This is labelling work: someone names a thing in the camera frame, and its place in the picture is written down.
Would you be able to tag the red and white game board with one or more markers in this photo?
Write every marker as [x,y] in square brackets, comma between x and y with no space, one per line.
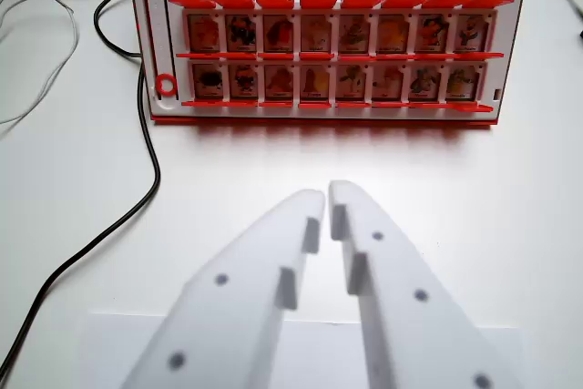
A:
[332,38]

